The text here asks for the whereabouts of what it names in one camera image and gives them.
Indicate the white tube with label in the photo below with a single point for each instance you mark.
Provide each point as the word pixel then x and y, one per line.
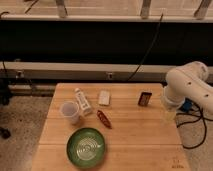
pixel 83 102

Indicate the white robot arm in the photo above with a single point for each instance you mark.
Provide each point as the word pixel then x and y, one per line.
pixel 188 81

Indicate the translucent plastic cup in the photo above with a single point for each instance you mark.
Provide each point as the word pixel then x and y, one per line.
pixel 70 111

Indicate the white rectangular eraser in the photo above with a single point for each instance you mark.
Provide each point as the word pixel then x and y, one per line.
pixel 104 98

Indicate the dark brown small box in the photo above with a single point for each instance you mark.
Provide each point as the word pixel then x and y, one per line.
pixel 144 98

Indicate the red chili pepper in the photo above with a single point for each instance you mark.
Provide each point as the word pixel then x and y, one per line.
pixel 104 119

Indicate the blue box on floor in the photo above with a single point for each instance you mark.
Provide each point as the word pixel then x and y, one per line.
pixel 186 105

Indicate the green ribbed plate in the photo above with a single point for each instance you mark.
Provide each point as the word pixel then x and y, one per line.
pixel 86 148

